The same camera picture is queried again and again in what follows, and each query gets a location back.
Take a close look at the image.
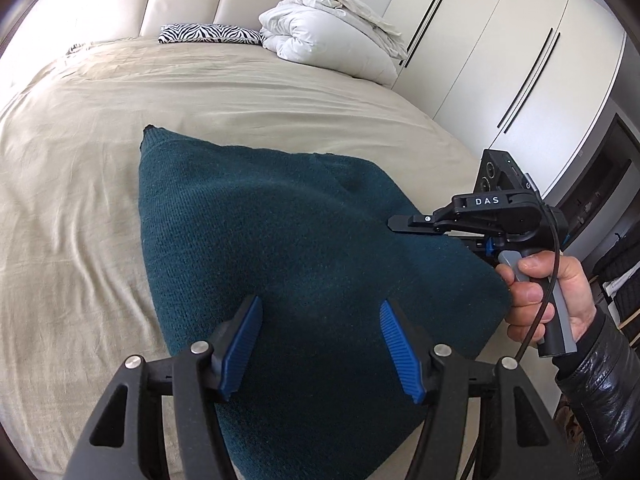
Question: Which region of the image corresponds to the dark teal knit sweater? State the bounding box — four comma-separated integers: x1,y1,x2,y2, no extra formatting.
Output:
139,127,509,479

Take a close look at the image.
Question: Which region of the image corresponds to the person's right hand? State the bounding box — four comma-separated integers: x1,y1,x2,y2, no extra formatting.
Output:
494,251,599,348

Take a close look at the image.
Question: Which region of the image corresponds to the beige bed cover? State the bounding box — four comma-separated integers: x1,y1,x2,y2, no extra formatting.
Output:
1,38,478,479

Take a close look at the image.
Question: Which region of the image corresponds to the black glossy jacket sleeve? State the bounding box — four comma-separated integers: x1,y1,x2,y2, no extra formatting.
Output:
553,311,639,479

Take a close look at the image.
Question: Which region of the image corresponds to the white folded duvet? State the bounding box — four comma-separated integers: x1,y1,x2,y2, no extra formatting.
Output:
258,0,408,88

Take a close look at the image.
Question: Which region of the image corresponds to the zebra print pillow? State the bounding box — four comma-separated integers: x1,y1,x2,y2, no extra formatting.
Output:
157,23,262,46

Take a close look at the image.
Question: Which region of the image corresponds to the black cable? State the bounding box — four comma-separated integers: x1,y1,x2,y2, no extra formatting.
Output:
406,206,564,480

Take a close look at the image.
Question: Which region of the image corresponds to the white wardrobe with black handles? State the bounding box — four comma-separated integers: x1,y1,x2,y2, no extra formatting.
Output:
384,0,626,193

